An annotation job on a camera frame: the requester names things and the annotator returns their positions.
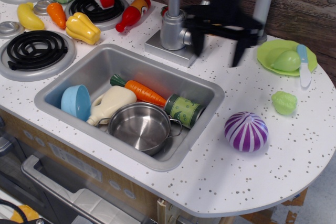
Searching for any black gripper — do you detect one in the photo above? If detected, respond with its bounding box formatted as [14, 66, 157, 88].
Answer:
[182, 4, 263, 67]

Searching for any light green toy broccoli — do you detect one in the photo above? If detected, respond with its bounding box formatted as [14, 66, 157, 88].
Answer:
[271, 91, 297, 115]

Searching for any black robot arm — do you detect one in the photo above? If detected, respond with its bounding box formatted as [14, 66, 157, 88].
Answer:
[182, 0, 263, 67]

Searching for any stainless steel pot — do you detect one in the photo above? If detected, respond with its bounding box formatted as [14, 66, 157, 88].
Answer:
[96, 102, 185, 156]

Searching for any silver toy faucet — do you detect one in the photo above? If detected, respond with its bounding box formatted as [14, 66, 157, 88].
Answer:
[145, 0, 197, 67]

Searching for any light green toy plate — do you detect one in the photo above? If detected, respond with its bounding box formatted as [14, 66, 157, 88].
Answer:
[256, 39, 318, 77]

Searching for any red toy chili pepper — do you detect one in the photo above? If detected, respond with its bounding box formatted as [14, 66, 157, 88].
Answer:
[161, 6, 168, 17]

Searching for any light green toy pear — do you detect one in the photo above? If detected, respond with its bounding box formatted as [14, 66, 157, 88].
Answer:
[271, 50, 301, 72]

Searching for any green toy can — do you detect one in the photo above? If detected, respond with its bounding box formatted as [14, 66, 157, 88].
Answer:
[164, 94, 205, 129]

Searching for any blue white toy knife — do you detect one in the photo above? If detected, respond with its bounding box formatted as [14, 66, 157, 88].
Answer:
[297, 44, 311, 88]

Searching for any red toy ketchup bottle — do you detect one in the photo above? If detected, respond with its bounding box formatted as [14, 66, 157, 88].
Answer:
[115, 0, 151, 33]

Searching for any orange toy carrot in sink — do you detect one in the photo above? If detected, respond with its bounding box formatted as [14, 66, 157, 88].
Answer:
[110, 74, 166, 107]

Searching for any purple striped toy onion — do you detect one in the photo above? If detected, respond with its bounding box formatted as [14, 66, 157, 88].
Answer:
[224, 111, 269, 153]

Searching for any silver sink basin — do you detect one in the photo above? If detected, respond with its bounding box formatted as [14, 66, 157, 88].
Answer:
[34, 44, 226, 172]

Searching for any cream toy milk jug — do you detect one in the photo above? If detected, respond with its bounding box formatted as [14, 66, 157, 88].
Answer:
[86, 86, 137, 126]

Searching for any middle black stove burner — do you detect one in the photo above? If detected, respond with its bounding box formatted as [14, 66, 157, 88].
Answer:
[65, 0, 129, 31]

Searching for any black stove burner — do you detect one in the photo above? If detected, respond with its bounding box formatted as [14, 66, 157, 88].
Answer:
[65, 0, 129, 31]
[1, 30, 76, 82]

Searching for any yellow toy bell pepper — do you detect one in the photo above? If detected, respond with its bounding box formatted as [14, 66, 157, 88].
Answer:
[66, 12, 101, 45]

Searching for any light blue toy bowl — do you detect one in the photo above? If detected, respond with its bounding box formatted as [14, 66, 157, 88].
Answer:
[61, 84, 91, 121]

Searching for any small orange toy carrot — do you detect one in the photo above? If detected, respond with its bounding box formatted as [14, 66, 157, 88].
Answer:
[47, 3, 66, 29]

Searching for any silver stove knob middle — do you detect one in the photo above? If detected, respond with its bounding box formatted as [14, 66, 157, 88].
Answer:
[33, 0, 53, 16]

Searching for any silver stove knob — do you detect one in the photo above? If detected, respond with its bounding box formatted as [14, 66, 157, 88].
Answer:
[33, 0, 53, 16]
[0, 21, 25, 39]

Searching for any front black stove burner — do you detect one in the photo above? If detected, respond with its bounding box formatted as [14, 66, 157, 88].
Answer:
[1, 30, 76, 82]

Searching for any yellow toy banana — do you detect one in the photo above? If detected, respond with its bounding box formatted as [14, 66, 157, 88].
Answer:
[17, 2, 45, 30]

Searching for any silver stove knob front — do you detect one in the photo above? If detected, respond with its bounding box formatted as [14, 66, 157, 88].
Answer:
[0, 21, 25, 39]

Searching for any yellow object bottom left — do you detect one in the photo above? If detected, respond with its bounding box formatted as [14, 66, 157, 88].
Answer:
[10, 205, 40, 223]

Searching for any silver oven door handle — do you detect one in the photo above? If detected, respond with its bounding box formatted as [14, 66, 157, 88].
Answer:
[21, 155, 158, 223]

